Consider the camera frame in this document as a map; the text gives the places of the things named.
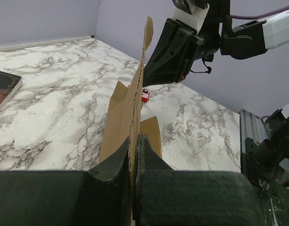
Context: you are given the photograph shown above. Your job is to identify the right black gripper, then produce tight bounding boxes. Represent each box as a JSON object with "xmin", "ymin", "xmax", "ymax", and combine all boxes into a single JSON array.
[{"xmin": 143, "ymin": 0, "xmax": 230, "ymax": 87}]

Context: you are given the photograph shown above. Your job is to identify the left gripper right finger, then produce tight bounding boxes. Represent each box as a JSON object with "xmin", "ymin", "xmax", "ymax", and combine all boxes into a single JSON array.
[{"xmin": 134, "ymin": 135, "xmax": 264, "ymax": 226}]

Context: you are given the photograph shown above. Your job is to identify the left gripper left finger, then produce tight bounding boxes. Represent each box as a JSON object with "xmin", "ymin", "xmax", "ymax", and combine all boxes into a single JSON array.
[{"xmin": 0, "ymin": 140, "xmax": 132, "ymax": 226}]

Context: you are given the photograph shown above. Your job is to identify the cardboard box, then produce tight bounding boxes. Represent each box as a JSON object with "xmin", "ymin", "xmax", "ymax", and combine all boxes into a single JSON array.
[{"xmin": 98, "ymin": 16, "xmax": 163, "ymax": 224}]

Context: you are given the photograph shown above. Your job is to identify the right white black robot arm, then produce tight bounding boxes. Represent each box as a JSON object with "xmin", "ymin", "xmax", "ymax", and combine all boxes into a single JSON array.
[{"xmin": 143, "ymin": 0, "xmax": 289, "ymax": 196}]

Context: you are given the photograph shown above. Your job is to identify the red toy ambulance car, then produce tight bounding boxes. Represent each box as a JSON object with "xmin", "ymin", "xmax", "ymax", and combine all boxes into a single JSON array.
[{"xmin": 127, "ymin": 84, "xmax": 151, "ymax": 104}]

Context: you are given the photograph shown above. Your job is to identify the dark paperback book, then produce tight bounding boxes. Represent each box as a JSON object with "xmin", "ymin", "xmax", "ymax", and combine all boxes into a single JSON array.
[{"xmin": 0, "ymin": 71, "xmax": 23, "ymax": 111}]

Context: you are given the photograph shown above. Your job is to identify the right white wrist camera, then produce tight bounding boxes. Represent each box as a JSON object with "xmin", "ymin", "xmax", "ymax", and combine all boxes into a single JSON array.
[{"xmin": 172, "ymin": 0, "xmax": 210, "ymax": 33}]

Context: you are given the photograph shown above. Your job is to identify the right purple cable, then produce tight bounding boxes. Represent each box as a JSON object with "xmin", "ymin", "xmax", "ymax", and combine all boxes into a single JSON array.
[{"xmin": 230, "ymin": 0, "xmax": 289, "ymax": 19}]

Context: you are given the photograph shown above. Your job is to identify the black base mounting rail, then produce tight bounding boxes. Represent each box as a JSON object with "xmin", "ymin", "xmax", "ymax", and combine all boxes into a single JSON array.
[{"xmin": 239, "ymin": 109, "xmax": 289, "ymax": 226}]

